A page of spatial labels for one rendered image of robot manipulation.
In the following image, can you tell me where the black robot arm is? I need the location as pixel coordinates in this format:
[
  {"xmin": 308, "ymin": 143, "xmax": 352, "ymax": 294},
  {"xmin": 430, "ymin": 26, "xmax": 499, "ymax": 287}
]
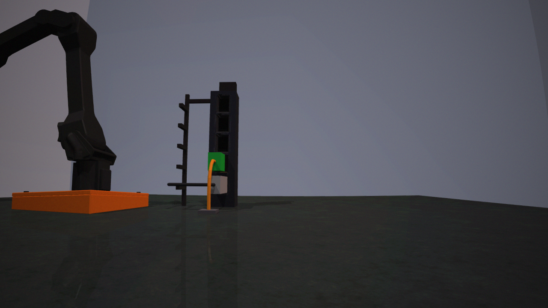
[{"xmin": 0, "ymin": 9, "xmax": 117, "ymax": 191}]

